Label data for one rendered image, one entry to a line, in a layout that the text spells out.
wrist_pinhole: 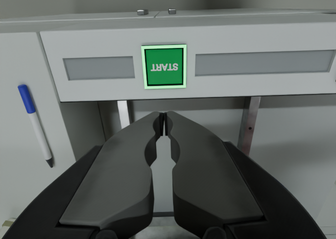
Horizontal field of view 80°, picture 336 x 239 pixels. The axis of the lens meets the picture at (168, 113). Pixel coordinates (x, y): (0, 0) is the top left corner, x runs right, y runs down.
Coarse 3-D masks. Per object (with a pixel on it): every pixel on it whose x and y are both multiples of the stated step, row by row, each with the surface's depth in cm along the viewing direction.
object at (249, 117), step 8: (256, 96) 41; (248, 104) 42; (256, 104) 41; (248, 112) 42; (256, 112) 42; (248, 120) 43; (240, 128) 47; (248, 128) 44; (240, 136) 47; (248, 136) 45; (240, 144) 47; (248, 144) 46; (248, 152) 47
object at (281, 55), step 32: (64, 32) 24; (96, 32) 24; (128, 32) 24; (160, 32) 24; (192, 32) 24; (224, 32) 25; (256, 32) 25; (288, 32) 25; (320, 32) 25; (64, 64) 26; (96, 64) 27; (128, 64) 27; (192, 64) 26; (224, 64) 27; (256, 64) 27; (288, 64) 27; (320, 64) 27; (64, 96) 28; (96, 96) 28; (128, 96) 28; (160, 96) 28; (192, 96) 28
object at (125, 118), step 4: (124, 100) 41; (128, 100) 43; (120, 104) 41; (124, 104) 41; (128, 104) 43; (120, 108) 41; (124, 108) 41; (128, 108) 42; (120, 112) 42; (124, 112) 42; (128, 112) 42; (120, 116) 42; (124, 116) 42; (128, 116) 42; (120, 120) 43; (124, 120) 43; (128, 120) 43; (124, 124) 43; (128, 124) 43
